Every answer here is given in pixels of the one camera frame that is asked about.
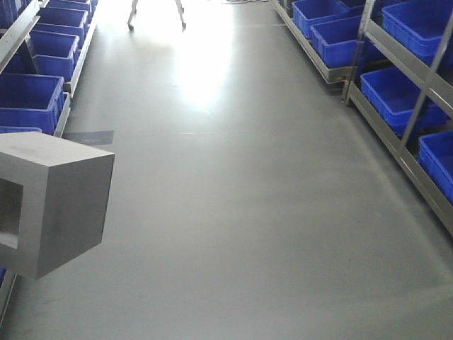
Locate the blue bin shelf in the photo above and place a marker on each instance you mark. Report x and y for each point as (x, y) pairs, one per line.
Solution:
(56, 53)
(335, 41)
(32, 101)
(435, 155)
(418, 25)
(394, 96)

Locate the steel shelf rack left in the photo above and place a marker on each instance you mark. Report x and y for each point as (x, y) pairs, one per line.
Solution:
(20, 18)

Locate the steel shelf rack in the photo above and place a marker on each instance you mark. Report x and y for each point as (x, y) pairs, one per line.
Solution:
(20, 18)
(394, 60)

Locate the steel shelf rack right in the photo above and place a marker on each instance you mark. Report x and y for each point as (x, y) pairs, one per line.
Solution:
(394, 60)

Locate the gray cube base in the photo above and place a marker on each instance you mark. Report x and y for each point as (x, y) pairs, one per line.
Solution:
(54, 198)

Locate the blue bin left shelf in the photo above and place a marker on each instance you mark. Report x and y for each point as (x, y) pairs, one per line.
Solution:
(56, 53)
(32, 101)

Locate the blue bin right shelf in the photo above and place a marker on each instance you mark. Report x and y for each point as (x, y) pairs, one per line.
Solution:
(435, 155)
(394, 96)
(335, 41)
(418, 25)

